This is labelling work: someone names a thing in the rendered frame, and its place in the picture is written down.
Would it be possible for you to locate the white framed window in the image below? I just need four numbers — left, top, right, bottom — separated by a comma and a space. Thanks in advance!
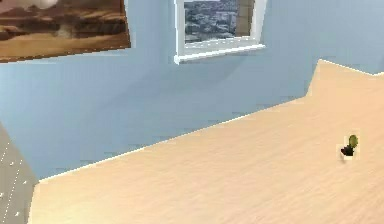
173, 0, 268, 65

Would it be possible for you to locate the small green plant black pot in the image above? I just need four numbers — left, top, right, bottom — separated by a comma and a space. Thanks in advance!
340, 134, 360, 158

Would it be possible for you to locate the brown landscape wall picture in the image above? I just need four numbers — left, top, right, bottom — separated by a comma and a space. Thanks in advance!
0, 0, 132, 64

